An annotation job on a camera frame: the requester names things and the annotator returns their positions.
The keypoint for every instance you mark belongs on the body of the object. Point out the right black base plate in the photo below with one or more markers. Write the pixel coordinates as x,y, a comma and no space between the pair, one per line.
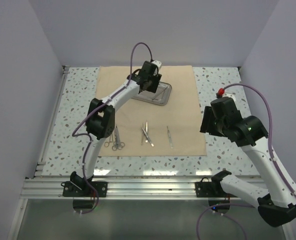
206,188

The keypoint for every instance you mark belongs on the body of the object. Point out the stainless steel instrument tray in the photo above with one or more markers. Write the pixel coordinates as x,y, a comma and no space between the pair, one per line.
160,98

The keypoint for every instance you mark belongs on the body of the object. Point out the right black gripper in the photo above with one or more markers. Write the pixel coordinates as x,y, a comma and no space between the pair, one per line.
207,123

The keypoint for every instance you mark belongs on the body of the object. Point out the steel scalpel handle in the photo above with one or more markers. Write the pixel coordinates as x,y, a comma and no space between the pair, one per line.
169,137

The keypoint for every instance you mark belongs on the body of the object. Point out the steel scissors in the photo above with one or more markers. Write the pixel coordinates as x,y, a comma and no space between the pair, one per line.
117,144

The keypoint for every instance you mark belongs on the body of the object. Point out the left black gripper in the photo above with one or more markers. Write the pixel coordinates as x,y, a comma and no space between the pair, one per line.
156,78

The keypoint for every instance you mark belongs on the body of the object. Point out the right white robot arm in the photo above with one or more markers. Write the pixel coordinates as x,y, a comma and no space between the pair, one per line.
276,201

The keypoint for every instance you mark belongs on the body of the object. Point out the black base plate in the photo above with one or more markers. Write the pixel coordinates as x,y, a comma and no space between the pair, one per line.
70,190
206,188

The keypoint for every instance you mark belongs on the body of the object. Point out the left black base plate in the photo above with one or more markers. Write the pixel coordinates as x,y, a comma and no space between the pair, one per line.
70,190

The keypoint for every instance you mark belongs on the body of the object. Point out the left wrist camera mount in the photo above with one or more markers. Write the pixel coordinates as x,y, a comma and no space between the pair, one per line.
157,63

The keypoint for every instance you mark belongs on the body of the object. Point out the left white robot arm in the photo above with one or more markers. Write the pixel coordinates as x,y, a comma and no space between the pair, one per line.
100,120

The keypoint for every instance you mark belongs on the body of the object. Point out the beige cloth wrap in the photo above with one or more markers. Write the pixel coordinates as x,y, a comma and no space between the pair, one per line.
182,114

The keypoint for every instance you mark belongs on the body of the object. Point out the aluminium front rail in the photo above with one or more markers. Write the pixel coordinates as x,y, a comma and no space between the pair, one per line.
119,187

